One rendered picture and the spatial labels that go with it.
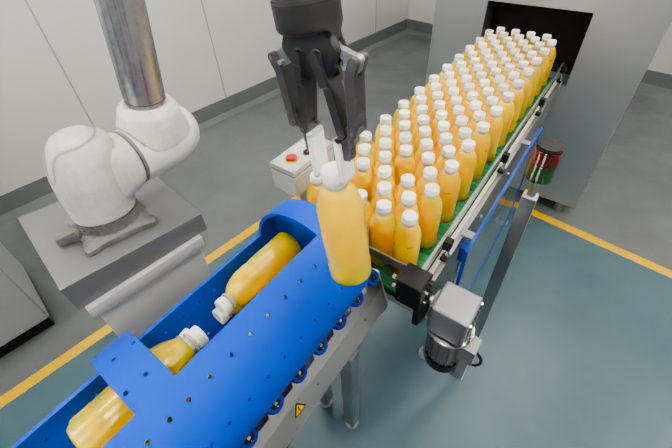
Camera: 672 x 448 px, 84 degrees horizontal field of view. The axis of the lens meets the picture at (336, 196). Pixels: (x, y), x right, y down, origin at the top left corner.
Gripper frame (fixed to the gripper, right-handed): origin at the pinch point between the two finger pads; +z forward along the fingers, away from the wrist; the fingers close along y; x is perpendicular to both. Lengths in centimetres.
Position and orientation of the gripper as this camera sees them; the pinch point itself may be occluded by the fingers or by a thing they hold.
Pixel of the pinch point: (331, 155)
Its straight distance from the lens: 51.6
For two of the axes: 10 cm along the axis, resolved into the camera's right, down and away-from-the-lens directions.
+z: 1.3, 8.0, 5.9
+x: 5.8, -5.4, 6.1
